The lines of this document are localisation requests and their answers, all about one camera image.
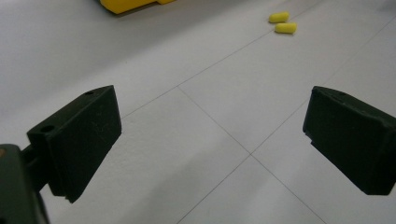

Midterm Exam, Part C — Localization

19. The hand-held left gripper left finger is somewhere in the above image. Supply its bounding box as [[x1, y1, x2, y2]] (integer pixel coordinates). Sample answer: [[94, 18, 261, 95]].
[[21, 85, 122, 204]]

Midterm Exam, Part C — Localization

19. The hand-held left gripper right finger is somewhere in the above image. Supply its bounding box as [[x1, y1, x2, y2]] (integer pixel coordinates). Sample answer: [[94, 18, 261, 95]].
[[302, 86, 396, 196]]

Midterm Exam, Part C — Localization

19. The yellow foam earplug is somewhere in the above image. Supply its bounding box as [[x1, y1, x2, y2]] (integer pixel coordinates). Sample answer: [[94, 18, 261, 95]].
[[274, 21, 298, 35], [268, 11, 290, 24]]

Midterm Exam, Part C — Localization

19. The yellow plastic case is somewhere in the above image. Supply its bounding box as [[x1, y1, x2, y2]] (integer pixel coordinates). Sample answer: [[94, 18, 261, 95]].
[[98, 0, 177, 15]]

